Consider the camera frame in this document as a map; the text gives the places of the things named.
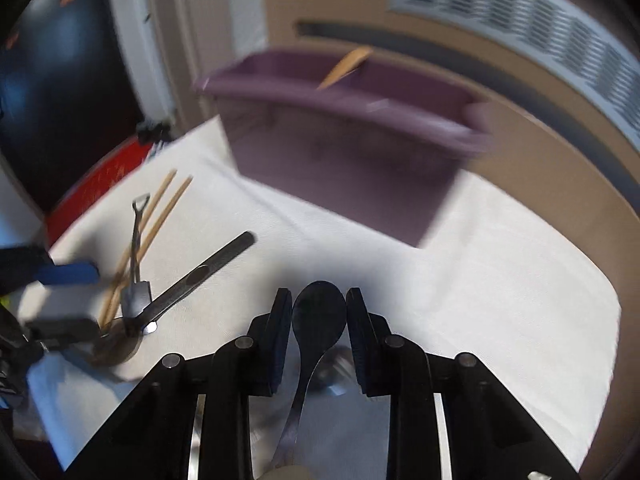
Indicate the wooden utensil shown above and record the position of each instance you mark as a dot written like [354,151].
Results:
[345,67]

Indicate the white table cloth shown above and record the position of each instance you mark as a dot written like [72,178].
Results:
[450,310]

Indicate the purple plastic utensil organizer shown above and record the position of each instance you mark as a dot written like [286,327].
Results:
[350,160]

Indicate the wooden chopstick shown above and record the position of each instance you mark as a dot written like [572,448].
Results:
[157,207]
[167,217]

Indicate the small shovel-shaped metal spoon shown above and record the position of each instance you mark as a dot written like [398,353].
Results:
[136,270]

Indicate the large metal spoon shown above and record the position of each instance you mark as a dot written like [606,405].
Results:
[200,275]

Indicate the white wall vent grille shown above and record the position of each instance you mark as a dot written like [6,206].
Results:
[520,20]

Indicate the silver metal utensil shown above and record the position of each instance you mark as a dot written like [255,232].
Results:
[337,365]

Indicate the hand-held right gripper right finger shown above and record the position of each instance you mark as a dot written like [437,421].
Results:
[357,345]

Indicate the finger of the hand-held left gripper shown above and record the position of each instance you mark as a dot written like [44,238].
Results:
[70,273]
[62,329]

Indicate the small black object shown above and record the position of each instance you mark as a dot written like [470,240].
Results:
[154,131]

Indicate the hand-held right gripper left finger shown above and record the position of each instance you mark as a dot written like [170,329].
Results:
[281,340]

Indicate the red flat object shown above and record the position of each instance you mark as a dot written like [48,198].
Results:
[97,185]

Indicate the dark metal spoon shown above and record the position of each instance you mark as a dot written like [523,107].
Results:
[320,315]

